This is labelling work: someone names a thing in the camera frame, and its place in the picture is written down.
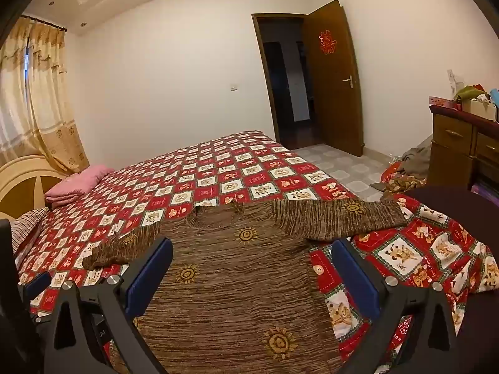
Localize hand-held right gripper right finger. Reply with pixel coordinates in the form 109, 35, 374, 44
331, 237, 458, 374

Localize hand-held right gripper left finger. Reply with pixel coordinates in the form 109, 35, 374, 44
43, 237, 174, 374

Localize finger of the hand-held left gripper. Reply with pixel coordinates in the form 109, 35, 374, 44
17, 271, 53, 301

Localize brown knitted sweater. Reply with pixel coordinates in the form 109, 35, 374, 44
83, 199, 408, 374

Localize striped pillow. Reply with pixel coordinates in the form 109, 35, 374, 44
11, 206, 51, 256

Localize brown patterned cloth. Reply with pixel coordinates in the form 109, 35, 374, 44
370, 173, 427, 194

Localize beige wooden headboard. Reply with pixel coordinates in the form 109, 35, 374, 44
0, 155, 69, 223

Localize pink pillow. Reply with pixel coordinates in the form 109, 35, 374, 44
44, 165, 115, 209

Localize dark maroon cloth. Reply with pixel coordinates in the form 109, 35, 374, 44
405, 187, 499, 254

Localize red checked printed blanket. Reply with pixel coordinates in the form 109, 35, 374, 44
13, 130, 499, 374

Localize purple box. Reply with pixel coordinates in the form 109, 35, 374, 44
472, 179, 499, 203

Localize brown wooden dresser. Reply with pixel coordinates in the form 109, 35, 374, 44
429, 105, 499, 203

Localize yellow patterned curtain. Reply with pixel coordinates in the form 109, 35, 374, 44
0, 16, 90, 176

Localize brown wooden door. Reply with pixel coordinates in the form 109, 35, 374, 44
306, 0, 365, 158

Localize red flat box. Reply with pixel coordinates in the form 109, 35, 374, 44
429, 95, 463, 112

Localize beige cardboard box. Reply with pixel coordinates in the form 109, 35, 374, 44
462, 97, 497, 121

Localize green cloth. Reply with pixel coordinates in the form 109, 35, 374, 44
454, 85, 488, 102

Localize red paper door decoration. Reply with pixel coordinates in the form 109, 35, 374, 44
317, 29, 338, 55

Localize brown door frame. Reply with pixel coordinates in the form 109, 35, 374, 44
251, 12, 312, 151

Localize white wall socket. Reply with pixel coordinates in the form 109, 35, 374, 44
448, 69, 464, 94

